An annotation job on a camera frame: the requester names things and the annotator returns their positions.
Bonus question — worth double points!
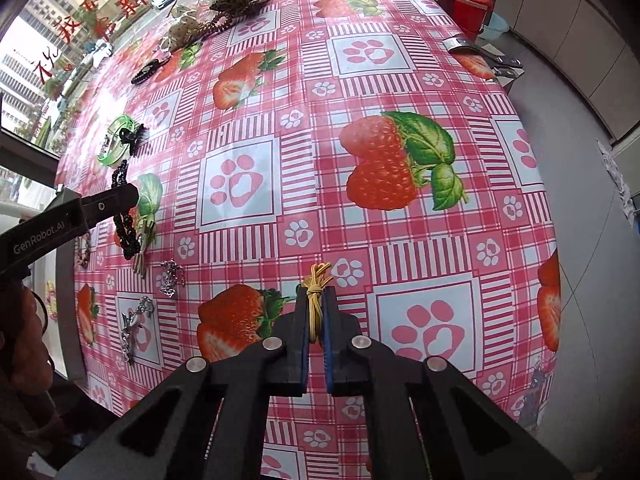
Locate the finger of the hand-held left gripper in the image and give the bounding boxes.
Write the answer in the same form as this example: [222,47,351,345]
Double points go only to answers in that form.
[79,183,140,224]

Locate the white fabric scrunchie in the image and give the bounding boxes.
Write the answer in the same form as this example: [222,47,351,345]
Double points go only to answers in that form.
[165,6,202,53]

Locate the green plastic bracelet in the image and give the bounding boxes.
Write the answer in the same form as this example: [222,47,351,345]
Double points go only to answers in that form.
[97,116,137,166]

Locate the leopard print hair tie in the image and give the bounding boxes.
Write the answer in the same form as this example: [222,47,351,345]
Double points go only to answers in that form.
[196,12,236,37]

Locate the white paper scrap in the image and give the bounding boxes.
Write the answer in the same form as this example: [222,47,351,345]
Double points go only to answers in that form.
[597,140,636,222]

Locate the brown braided hair tie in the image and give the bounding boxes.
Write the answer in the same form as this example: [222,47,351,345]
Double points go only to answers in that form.
[75,232,94,269]

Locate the strawberry print pink tablecloth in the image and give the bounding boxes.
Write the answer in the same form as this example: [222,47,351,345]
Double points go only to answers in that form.
[52,0,563,480]

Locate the yellow elastic hair tie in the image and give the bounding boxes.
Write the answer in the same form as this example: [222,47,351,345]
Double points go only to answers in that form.
[300,262,334,346]

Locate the black beaded hair clip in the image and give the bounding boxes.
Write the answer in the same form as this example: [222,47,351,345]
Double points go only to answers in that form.
[111,160,144,261]

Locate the light blue basin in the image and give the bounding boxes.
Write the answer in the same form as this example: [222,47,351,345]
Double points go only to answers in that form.
[481,12,511,42]

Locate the beige looped hair clip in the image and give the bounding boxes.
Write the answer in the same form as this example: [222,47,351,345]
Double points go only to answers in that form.
[134,220,157,277]

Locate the black claw hair clip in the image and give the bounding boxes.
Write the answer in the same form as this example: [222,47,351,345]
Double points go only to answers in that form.
[117,124,149,157]

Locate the silver star hair clip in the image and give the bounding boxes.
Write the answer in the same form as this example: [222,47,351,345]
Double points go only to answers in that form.
[120,296,155,367]

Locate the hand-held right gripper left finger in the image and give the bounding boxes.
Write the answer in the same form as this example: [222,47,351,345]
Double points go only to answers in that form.
[65,287,313,480]

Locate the small silver rhinestone clip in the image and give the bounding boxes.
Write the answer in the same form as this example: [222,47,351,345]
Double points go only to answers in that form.
[159,259,185,300]

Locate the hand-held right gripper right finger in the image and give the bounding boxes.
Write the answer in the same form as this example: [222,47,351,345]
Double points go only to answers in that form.
[322,287,576,480]

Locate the grey cabinet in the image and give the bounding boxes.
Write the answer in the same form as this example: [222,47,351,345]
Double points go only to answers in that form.
[505,0,640,141]

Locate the black washing machine door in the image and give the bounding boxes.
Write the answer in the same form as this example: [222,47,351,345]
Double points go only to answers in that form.
[0,280,68,461]

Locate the silver metal blade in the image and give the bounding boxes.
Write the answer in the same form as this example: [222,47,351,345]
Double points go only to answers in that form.
[444,35,482,54]

